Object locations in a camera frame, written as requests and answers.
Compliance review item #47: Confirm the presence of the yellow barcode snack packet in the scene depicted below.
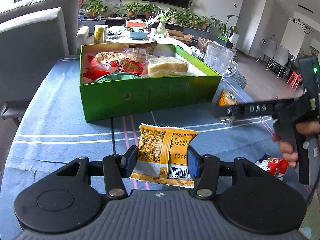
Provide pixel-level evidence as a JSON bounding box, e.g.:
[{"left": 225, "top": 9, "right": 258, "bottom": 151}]
[{"left": 131, "top": 124, "right": 197, "bottom": 188}]

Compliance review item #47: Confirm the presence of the orange bread roll packet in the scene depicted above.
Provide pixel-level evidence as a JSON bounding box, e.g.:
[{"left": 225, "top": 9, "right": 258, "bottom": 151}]
[{"left": 216, "top": 88, "right": 238, "bottom": 126}]

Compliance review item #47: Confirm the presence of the green snack bag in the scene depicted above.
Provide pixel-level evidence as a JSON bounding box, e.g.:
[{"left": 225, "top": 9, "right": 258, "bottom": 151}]
[{"left": 94, "top": 72, "right": 141, "bottom": 83}]

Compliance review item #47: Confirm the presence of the red rice cracker bag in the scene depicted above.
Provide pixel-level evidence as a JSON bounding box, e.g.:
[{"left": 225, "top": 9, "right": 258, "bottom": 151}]
[{"left": 82, "top": 52, "right": 147, "bottom": 81}]

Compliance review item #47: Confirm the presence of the clear toast bread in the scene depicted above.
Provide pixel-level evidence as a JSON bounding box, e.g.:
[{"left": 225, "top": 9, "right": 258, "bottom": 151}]
[{"left": 147, "top": 56, "right": 188, "bottom": 77}]

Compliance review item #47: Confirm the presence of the brown mushroom snack bag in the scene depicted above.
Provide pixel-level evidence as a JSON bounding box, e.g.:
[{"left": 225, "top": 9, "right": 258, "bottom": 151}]
[{"left": 123, "top": 41, "right": 157, "bottom": 62}]

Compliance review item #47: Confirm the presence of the person's right hand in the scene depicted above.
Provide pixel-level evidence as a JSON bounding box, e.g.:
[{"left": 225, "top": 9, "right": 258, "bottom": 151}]
[{"left": 272, "top": 120, "right": 320, "bottom": 167}]

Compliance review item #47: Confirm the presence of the small red white snack packet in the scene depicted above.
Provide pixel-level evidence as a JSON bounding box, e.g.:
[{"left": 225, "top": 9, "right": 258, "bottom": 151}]
[{"left": 255, "top": 154, "right": 289, "bottom": 180}]

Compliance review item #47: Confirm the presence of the blue checked tablecloth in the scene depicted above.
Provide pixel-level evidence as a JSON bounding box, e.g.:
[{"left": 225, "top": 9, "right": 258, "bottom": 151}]
[{"left": 0, "top": 55, "right": 311, "bottom": 240}]

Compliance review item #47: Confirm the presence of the green cardboard box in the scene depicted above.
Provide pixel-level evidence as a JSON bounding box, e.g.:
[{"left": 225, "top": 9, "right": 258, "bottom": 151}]
[{"left": 79, "top": 43, "right": 222, "bottom": 122}]

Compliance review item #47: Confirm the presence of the clear glass mug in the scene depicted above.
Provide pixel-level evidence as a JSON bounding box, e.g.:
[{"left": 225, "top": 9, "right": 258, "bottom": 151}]
[{"left": 204, "top": 42, "right": 238, "bottom": 78}]

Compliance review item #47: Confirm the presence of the tall potted plant white pot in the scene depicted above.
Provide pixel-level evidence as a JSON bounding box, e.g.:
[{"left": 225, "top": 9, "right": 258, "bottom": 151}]
[{"left": 211, "top": 15, "right": 241, "bottom": 41}]

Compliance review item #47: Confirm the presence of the white round coffee table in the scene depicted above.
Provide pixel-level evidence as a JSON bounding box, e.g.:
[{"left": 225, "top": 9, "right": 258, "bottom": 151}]
[{"left": 87, "top": 27, "right": 193, "bottom": 55}]

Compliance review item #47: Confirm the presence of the open cardboard box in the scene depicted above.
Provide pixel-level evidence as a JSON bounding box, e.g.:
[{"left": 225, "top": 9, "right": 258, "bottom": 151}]
[{"left": 166, "top": 29, "right": 194, "bottom": 44}]

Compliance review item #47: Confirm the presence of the light blue tray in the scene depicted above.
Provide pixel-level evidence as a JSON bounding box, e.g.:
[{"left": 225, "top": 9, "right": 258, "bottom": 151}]
[{"left": 129, "top": 30, "right": 149, "bottom": 40}]

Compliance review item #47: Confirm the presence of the yellow tin can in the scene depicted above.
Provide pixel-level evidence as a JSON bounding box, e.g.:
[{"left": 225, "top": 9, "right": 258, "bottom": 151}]
[{"left": 94, "top": 24, "right": 108, "bottom": 44}]

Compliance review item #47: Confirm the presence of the orange box on table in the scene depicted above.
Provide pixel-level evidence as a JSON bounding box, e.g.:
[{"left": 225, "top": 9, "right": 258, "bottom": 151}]
[{"left": 126, "top": 20, "right": 146, "bottom": 28}]

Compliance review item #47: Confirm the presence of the spider plant in vase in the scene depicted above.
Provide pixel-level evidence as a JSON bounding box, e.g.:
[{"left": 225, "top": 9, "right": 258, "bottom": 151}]
[{"left": 155, "top": 8, "right": 175, "bottom": 37}]

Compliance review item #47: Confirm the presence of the grey armchair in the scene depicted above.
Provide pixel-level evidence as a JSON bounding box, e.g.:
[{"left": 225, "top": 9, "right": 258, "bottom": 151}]
[{"left": 1, "top": 0, "right": 89, "bottom": 121}]

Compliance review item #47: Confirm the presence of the potted green plant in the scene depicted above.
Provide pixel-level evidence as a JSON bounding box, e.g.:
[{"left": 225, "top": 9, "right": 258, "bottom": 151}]
[{"left": 81, "top": 0, "right": 107, "bottom": 18}]

